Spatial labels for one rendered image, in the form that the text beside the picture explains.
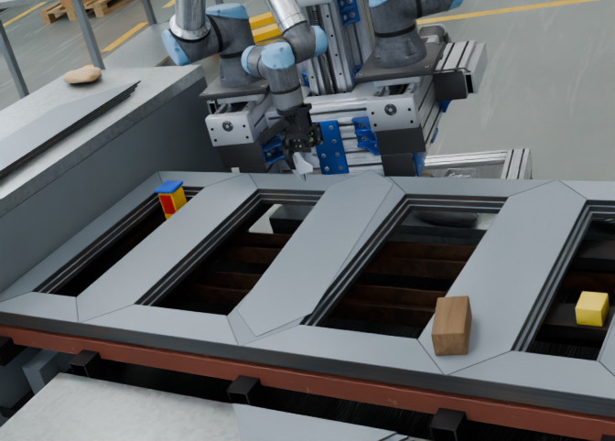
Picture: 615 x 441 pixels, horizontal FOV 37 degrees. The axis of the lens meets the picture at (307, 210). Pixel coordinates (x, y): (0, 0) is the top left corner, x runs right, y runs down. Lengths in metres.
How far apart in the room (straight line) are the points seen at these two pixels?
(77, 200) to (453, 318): 1.29
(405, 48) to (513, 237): 0.79
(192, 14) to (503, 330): 1.32
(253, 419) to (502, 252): 0.63
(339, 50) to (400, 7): 0.29
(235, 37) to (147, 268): 0.81
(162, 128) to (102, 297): 0.84
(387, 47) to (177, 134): 0.76
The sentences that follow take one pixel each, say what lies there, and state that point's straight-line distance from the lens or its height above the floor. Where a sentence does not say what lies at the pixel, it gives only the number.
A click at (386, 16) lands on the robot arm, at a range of 2.58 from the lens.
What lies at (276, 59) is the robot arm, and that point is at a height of 1.24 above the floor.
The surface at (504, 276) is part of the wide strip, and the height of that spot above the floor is 0.85.
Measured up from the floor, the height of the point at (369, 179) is 0.85.
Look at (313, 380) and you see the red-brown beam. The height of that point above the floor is 0.79.
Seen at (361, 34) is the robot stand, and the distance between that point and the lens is 2.81.
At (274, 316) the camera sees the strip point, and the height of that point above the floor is 0.85.
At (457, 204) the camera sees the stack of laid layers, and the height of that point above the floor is 0.83.
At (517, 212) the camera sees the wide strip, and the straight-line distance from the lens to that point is 2.11.
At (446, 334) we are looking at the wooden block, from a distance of 1.67.
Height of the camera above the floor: 1.86
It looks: 26 degrees down
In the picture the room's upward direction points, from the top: 14 degrees counter-clockwise
